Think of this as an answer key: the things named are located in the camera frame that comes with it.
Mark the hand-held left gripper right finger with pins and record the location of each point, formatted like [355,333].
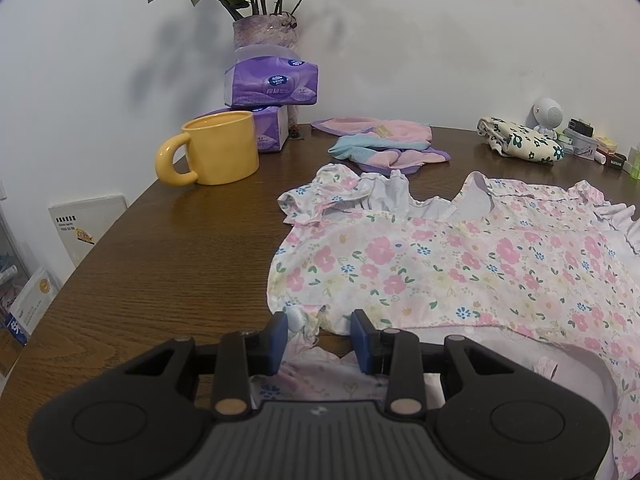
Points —
[359,345]

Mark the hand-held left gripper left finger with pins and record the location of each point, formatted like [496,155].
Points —
[280,340]

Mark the pink floral dress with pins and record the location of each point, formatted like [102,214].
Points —
[450,270]

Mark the pastel blue pink purple cloth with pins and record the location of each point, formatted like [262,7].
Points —
[380,157]

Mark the yellow mug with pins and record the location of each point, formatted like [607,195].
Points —
[225,150]

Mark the small dark trinket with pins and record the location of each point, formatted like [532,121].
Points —
[296,132]

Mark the purple tissue pack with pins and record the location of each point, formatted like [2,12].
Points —
[270,82]
[272,130]

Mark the pink folded towel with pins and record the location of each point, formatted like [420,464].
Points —
[400,130]

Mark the white cardboard box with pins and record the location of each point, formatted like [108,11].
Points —
[87,225]

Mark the white and blue box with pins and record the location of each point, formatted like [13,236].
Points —
[32,305]

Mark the cream cloth with green flowers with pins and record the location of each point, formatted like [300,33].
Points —
[520,142]

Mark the white round speaker figure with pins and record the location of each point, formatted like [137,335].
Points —
[547,112]

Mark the small white tube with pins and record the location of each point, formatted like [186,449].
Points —
[601,156]

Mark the pink glass vase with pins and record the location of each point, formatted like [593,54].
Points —
[265,32]

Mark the black charger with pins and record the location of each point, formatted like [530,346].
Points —
[580,126]

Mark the small black box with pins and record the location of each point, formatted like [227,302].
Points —
[616,159]

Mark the green bottle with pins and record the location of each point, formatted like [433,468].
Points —
[635,162]

